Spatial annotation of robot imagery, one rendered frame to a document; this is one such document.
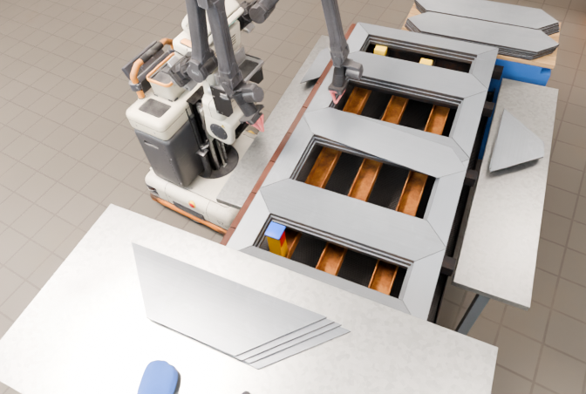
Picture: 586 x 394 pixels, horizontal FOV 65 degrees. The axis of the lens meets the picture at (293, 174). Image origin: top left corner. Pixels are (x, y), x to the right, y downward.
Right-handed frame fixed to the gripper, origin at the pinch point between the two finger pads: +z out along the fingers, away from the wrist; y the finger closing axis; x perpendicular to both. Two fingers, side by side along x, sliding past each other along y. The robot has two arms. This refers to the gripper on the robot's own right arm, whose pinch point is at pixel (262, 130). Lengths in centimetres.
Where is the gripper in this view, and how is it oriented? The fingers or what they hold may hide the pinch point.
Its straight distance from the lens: 187.9
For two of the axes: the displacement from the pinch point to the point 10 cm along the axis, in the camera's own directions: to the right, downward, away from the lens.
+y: 4.9, -7.0, 5.1
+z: 4.4, 7.1, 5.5
